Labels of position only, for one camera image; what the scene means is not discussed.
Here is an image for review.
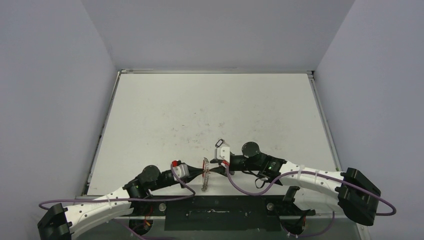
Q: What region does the metal keyring organizer red handle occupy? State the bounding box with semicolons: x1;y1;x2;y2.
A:
201;157;210;192

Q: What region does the key with black tag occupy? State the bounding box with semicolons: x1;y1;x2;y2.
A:
215;138;226;148

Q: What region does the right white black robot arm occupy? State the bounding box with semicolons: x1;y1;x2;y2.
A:
212;139;381;226

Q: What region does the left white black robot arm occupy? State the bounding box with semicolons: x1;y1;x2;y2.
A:
37;160;205;240

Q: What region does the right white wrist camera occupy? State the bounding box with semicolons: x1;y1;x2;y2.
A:
213;142;231;168

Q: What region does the black mounting base plate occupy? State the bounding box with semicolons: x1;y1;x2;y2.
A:
128;195;316;235

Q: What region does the aluminium frame rail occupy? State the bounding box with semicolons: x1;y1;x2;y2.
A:
68;194;368;220

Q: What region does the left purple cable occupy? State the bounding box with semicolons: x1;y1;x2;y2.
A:
38;163;196;240

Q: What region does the purple cable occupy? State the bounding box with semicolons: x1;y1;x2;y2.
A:
224;162;397;239
38;163;196;240

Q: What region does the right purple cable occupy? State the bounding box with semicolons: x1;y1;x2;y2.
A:
224;162;397;239

